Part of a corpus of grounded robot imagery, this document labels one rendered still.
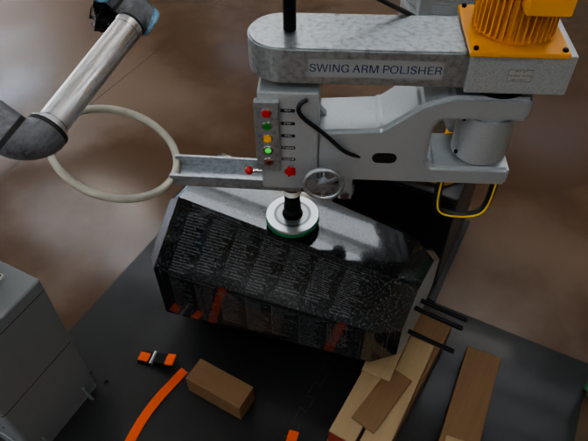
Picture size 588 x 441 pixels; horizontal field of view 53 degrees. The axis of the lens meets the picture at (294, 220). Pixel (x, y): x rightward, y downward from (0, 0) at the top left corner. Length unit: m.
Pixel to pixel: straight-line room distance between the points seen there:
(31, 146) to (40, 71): 3.57
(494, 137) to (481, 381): 1.28
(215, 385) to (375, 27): 1.72
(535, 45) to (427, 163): 0.52
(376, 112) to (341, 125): 0.13
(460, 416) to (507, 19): 1.72
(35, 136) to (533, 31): 1.37
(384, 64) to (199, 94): 2.94
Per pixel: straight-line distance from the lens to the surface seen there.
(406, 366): 2.73
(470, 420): 2.81
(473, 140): 2.05
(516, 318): 3.32
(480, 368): 2.95
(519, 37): 1.84
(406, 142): 2.00
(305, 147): 1.99
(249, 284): 2.44
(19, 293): 2.40
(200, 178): 2.21
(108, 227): 3.70
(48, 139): 1.69
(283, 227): 2.33
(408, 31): 1.89
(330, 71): 1.81
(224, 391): 2.78
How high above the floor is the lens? 2.61
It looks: 47 degrees down
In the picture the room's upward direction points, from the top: 1 degrees counter-clockwise
